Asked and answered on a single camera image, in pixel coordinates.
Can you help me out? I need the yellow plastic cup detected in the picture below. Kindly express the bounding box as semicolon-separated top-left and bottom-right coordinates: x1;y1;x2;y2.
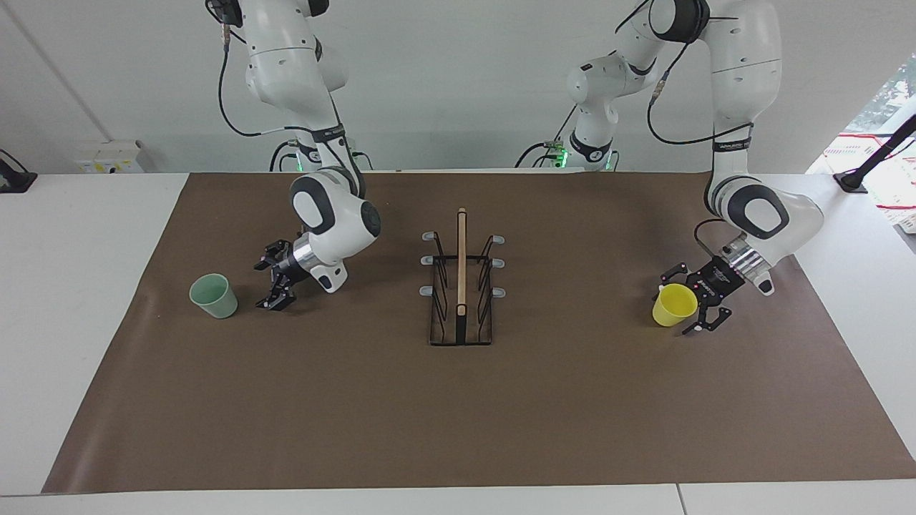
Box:
652;283;698;328

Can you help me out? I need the pale green plastic cup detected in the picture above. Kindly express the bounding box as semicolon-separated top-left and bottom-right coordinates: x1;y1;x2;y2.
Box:
189;273;238;320

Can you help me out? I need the white wall outlet box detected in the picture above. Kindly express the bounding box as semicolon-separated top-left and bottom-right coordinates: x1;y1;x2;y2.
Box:
75;139;148;175

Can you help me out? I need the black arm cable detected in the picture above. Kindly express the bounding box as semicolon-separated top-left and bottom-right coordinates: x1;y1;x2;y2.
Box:
206;0;337;138
615;0;754;146

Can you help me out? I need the black base cable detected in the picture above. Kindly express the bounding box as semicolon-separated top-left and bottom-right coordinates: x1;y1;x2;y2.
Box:
269;139;305;173
514;106;579;170

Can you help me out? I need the white paper with red print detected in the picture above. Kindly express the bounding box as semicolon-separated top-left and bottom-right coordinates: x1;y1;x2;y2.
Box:
807;129;916;233

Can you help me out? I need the black wire cup rack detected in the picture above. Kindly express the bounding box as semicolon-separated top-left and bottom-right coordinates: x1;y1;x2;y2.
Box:
419;207;506;347

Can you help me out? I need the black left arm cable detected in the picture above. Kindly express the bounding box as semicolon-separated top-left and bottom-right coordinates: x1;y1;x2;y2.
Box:
615;0;754;146

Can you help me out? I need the black stand with pole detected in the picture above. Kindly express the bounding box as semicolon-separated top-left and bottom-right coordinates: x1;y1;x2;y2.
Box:
834;114;916;194

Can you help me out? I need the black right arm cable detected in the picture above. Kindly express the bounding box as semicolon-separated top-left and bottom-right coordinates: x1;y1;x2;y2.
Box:
206;0;337;138

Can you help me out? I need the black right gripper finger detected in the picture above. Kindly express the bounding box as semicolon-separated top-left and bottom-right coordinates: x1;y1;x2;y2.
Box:
254;240;287;271
256;280;296;312

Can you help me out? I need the brown table mat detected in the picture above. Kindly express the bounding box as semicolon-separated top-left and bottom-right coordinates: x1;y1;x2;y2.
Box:
42;172;916;494

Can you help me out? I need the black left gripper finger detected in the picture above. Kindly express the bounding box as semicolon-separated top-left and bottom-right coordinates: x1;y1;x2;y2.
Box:
658;262;707;287
682;293;733;336

